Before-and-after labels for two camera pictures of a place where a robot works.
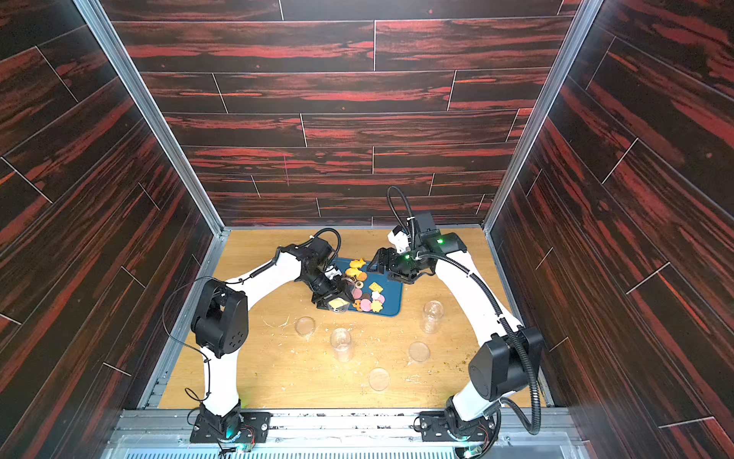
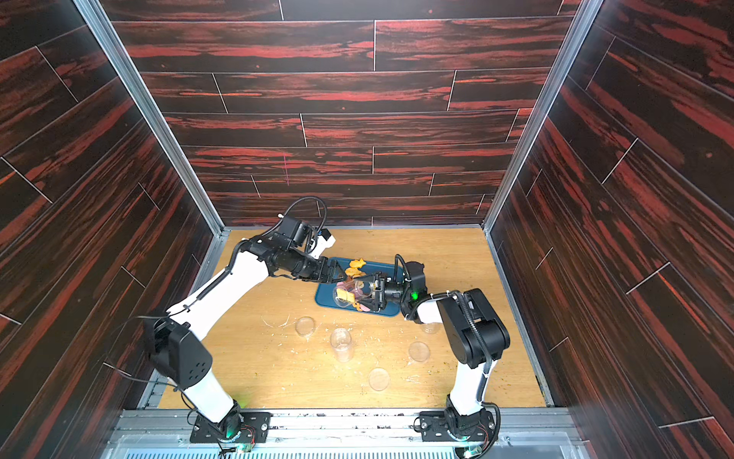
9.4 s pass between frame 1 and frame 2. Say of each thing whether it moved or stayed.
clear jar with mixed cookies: stayed
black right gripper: moved
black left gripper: moved
